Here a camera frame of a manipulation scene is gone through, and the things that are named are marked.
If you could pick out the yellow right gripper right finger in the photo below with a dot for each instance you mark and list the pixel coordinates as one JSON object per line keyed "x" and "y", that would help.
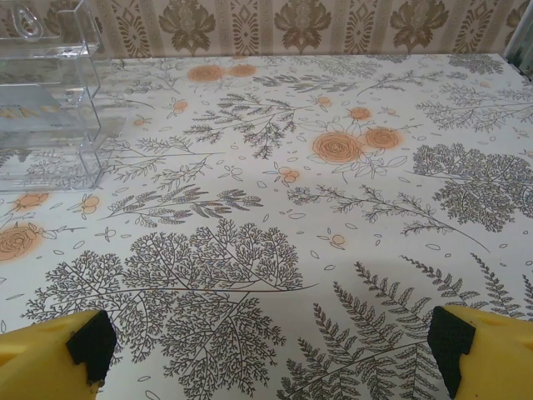
{"x": 491, "y": 358}

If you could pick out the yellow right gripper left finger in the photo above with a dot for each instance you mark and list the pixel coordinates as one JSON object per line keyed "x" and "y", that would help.
{"x": 37, "y": 358}

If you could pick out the aluminium frame post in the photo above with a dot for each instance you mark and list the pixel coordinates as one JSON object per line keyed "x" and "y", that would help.
{"x": 520, "y": 29}

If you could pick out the clear acrylic tiered card stand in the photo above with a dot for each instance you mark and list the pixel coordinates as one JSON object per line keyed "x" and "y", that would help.
{"x": 62, "y": 66}

